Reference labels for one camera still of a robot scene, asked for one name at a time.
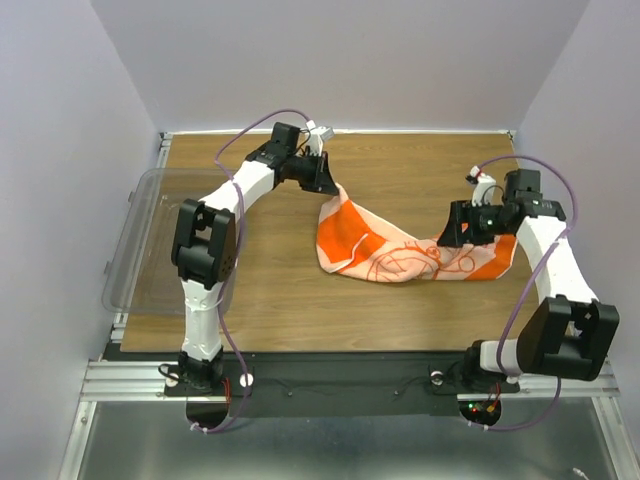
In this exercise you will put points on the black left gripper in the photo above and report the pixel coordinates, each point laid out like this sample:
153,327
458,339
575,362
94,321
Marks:
320,181

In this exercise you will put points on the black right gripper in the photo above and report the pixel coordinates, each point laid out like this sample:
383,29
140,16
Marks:
462,211

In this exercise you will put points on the orange white cartoon towel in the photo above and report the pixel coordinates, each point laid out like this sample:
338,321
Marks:
352,241

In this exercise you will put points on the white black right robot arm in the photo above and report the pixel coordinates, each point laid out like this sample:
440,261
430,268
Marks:
570,333

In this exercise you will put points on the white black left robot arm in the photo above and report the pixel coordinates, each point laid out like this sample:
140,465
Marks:
208,236

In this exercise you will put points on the clear plastic bin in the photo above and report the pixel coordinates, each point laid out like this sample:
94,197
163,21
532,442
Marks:
142,278

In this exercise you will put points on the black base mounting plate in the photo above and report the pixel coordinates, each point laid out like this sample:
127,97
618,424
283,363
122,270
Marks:
341,384

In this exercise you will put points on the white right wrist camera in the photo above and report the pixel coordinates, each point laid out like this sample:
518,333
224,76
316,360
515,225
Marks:
483,186

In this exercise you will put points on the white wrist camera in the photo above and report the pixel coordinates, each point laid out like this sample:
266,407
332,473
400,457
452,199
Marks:
317,137
483,186

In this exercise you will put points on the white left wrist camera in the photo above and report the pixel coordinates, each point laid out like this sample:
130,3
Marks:
317,137

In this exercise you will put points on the aluminium frame rail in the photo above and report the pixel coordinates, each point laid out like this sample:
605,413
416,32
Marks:
140,381

